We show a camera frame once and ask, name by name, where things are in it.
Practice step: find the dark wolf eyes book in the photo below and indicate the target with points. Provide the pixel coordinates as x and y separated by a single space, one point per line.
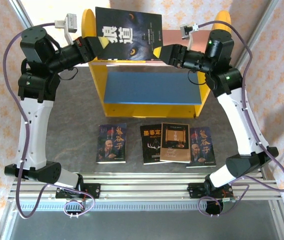
129 22

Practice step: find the brown scroll cover book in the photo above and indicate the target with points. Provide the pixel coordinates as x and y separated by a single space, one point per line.
174 142

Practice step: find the black book orange title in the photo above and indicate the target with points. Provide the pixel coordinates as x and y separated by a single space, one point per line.
150 147

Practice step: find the dark blue old man book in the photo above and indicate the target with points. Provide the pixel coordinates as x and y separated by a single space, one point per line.
204 150
111 145

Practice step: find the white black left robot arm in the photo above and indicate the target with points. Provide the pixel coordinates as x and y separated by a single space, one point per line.
35 130

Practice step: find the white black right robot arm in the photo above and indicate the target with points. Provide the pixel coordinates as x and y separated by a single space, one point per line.
239 120

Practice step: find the pink shelf board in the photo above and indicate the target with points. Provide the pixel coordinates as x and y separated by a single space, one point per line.
171 37

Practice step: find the blue shelf board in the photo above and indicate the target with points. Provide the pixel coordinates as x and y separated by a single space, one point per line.
151 87

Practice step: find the yellow wooden bookshelf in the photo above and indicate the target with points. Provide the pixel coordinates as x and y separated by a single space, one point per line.
156 111

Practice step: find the small green circuit board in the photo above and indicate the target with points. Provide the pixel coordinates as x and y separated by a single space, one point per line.
229 200

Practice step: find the grey metal base sheet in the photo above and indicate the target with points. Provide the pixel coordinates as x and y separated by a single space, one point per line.
144 225

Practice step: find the aluminium frame post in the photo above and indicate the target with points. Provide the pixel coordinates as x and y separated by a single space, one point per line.
21 12
264 17

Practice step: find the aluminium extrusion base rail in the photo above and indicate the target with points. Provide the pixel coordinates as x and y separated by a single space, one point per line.
144 185

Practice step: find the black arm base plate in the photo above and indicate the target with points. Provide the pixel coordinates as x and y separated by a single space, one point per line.
94 191
194 191

